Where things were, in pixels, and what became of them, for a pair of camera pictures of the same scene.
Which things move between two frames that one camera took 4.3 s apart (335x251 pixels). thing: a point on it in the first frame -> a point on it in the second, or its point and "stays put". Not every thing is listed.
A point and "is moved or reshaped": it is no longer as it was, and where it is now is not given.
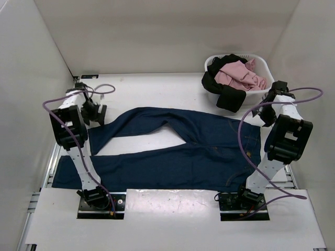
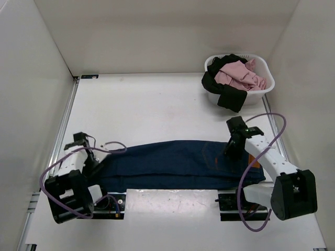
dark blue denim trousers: [219, 153] is moved or reshaped
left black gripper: [98, 117] -> [96, 168]
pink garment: [239, 76] stays put
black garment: [229, 98] stays put
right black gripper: [268, 120] -> [234, 156]
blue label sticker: [89, 76] stays put
